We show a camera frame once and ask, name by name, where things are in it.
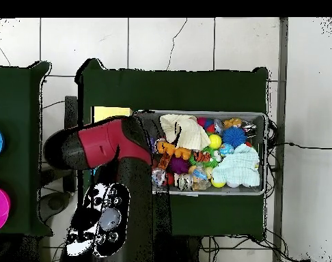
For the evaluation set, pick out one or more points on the cream muslin cloth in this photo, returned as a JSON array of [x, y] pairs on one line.
[[190, 133]]

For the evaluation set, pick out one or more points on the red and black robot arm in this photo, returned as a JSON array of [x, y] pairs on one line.
[[100, 142]]

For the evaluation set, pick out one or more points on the wooden box with three holes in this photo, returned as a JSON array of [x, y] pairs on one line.
[[111, 112]]

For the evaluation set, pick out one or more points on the orange toy building block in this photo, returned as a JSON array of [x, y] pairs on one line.
[[168, 149]]

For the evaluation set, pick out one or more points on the crumpled clear plastic packet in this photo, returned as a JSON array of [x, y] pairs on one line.
[[158, 177]]

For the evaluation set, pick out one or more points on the tiger plush toy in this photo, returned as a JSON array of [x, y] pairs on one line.
[[201, 156]]

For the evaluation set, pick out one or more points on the yellow tennis ball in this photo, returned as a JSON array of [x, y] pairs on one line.
[[215, 141]]

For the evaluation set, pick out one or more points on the dark green tablecloth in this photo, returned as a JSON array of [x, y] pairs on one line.
[[168, 90], [15, 95]]

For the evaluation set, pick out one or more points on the globe print ball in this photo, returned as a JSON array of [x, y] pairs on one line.
[[226, 149]]

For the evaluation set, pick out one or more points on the blue spiky rubber ball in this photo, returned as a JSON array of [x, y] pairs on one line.
[[233, 136]]

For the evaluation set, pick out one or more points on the mint green muslin cloth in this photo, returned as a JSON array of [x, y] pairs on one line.
[[237, 166]]

